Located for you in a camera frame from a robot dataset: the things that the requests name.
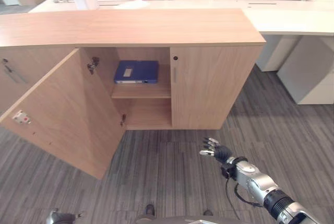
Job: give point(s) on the wooden office cabinet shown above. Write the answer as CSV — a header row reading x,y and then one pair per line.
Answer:
x,y
135,26

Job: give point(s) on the white square container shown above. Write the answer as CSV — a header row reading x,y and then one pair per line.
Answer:
x,y
84,0

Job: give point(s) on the white office desk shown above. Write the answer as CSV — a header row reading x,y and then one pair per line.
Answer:
x,y
281,17

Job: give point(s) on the wooden cabinet door with lock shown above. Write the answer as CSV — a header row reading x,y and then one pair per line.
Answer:
x,y
211,85

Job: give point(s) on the large metal door hinge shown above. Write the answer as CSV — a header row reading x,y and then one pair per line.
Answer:
x,y
93,64

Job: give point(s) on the wooden cabinet door with latch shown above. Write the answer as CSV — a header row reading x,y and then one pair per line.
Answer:
x,y
70,114

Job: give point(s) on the small metal door hinge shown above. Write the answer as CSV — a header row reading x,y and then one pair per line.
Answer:
x,y
123,120

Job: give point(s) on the blue folder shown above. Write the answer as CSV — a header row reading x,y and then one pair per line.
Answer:
x,y
139,71

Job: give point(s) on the white door latch red dot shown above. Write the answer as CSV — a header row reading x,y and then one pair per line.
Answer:
x,y
21,117

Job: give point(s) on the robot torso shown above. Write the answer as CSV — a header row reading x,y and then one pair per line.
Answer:
x,y
172,220

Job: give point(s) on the white desk leg panel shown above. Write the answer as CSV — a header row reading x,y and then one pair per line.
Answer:
x,y
274,51

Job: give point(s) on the white paper sheet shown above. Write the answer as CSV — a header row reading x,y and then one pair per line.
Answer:
x,y
134,4

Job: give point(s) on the robot dark foot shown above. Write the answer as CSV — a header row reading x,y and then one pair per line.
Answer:
x,y
208,212
149,209

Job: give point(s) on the white pedestal cabinet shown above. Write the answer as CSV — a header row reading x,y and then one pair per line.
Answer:
x,y
308,75

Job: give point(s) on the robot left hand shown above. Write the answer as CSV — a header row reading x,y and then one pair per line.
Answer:
x,y
61,218

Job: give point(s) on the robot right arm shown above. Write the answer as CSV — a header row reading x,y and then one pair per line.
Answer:
x,y
263,184

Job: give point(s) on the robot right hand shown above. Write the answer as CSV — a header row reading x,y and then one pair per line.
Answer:
x,y
223,152

